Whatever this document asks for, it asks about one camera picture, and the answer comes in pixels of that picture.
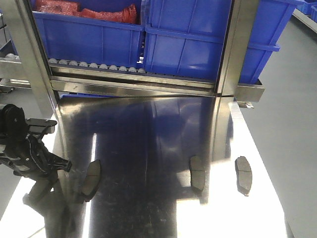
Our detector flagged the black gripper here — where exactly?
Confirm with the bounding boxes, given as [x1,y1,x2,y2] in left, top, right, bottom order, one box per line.
[0,104,72,196]

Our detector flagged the grey brake pad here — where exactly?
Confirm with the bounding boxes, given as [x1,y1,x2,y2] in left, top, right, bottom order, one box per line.
[190,156,206,196]
[80,160,102,202]
[23,179,57,205]
[235,156,253,196]

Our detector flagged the grey roller conveyor track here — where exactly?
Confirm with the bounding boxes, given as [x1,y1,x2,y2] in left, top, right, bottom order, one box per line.
[48,58,146,73]

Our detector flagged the lower blue bin under table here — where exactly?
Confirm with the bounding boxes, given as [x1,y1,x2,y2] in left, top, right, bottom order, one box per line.
[60,93,115,99]

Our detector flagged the left blue plastic bin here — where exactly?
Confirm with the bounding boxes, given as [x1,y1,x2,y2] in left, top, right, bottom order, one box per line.
[30,0,145,67]

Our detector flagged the blue plastic bin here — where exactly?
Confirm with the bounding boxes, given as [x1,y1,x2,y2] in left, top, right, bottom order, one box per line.
[30,0,145,67]
[144,0,303,84]

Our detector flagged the red bagged parts in bin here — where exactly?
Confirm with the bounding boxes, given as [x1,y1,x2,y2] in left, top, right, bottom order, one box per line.
[31,0,141,24]

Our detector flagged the right blue plastic bin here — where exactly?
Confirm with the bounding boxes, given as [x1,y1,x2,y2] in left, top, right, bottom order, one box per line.
[144,0,303,84]

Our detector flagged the grey camera on gripper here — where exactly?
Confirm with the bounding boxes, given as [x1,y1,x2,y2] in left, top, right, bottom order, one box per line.
[26,118,57,135]

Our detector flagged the stainless steel rack frame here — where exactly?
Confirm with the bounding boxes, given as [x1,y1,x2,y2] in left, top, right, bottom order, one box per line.
[0,0,264,118]

